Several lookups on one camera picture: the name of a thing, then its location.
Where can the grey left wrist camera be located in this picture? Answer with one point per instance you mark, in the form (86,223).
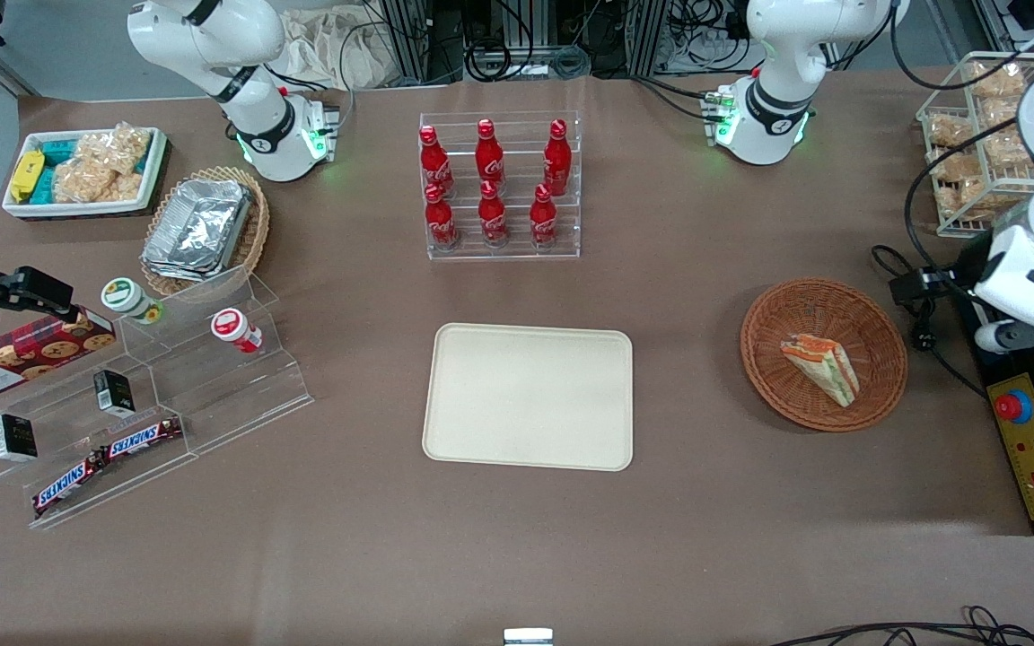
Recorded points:
(1002,336)

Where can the yellow snack pack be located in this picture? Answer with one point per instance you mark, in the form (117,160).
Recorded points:
(26,176)

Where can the round brown wicker basket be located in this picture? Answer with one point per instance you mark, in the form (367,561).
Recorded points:
(795,386)

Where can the red cola bottle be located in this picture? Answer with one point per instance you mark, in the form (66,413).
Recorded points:
(435,163)
(557,160)
(441,220)
(493,217)
(489,157)
(543,220)

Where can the green lid white cup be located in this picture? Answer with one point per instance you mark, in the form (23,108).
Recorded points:
(127,299)

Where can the aluminium profile frame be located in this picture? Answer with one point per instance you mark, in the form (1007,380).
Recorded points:
(517,36)

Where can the clear acrylic step shelf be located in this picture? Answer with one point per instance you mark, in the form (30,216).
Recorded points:
(212,395)

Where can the beige crumpled cloth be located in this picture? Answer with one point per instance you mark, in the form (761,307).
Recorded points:
(337,49)

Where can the red cookie box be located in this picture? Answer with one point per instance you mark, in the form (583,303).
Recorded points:
(23,357)

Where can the black base board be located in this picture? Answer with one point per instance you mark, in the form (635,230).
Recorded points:
(984,359)

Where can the triangle sandwich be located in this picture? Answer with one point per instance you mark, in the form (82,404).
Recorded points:
(827,368)

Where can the white rectangular bin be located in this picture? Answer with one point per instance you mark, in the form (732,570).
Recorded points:
(23,208)

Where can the red lid white cup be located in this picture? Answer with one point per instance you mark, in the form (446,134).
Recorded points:
(234,328)

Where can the clear acrylic bottle rack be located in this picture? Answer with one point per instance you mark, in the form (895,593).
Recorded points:
(517,251)

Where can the small black box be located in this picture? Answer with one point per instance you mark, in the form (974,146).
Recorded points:
(14,438)
(113,392)

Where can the Snickers chocolate bar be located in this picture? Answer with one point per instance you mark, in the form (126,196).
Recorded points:
(144,437)
(68,484)

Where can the oval wicker basket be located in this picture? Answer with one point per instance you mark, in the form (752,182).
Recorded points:
(257,229)

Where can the stacked aluminium foil trays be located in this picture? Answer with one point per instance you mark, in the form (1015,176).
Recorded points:
(198,229)

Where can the cream rectangular tray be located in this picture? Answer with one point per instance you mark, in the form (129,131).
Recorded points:
(528,397)

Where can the clear rice cracker bag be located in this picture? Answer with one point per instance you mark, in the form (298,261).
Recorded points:
(118,148)
(91,182)

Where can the clear puffed snack bag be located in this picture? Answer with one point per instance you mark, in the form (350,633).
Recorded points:
(950,131)
(1000,79)
(957,169)
(984,199)
(1006,144)

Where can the black power adapter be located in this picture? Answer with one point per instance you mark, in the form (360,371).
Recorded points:
(912,285)

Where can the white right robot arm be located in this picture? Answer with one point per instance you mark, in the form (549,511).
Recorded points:
(212,45)

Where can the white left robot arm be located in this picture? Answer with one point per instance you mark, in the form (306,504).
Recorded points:
(782,54)

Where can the teal snack pack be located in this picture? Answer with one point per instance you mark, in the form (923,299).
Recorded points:
(45,184)
(57,151)

